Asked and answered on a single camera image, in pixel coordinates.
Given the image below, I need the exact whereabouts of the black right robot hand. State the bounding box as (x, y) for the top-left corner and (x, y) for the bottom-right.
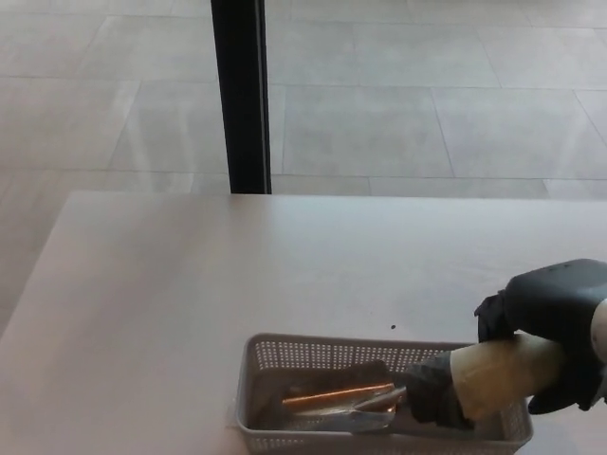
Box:
(404, 258), (607, 431)

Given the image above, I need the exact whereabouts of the steel garden trowel wooden handle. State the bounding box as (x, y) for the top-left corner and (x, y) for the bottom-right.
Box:
(257, 331), (566, 435)

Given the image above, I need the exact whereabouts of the grey perforated plastic basket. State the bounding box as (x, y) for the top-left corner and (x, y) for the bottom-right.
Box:
(234, 333), (535, 455)

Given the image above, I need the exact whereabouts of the black vertical pillar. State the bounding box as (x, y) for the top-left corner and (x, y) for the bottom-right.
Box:
(210, 0), (273, 195)

